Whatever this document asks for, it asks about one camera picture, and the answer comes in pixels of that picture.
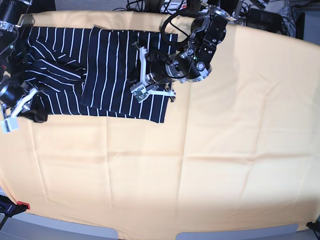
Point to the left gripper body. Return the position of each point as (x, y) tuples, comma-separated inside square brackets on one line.
[(157, 69)]

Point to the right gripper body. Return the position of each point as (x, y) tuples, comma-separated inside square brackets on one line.
[(10, 93)]

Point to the navy white striped T-shirt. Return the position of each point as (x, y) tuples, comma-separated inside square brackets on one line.
[(83, 71)]

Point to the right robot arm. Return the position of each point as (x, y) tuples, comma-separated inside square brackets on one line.
[(11, 19)]

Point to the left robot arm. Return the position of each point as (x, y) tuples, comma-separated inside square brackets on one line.
[(192, 62)]

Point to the yellow table cloth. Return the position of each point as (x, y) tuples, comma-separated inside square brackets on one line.
[(239, 150)]

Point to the blue red table clamp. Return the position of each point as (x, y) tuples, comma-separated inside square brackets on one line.
[(9, 208)]

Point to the black power adapter box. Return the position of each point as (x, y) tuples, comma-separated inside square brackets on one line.
[(262, 18)]

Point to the black computer tower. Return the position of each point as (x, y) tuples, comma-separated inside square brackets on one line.
[(300, 26)]

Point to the black clamp right corner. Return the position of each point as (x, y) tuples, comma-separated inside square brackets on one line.
[(315, 227)]

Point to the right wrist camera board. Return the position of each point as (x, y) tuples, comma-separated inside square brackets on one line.
[(9, 124)]

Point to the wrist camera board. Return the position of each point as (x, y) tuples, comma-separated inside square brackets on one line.
[(9, 124), (140, 92)]

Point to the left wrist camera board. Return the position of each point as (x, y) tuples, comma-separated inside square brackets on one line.
[(140, 92)]

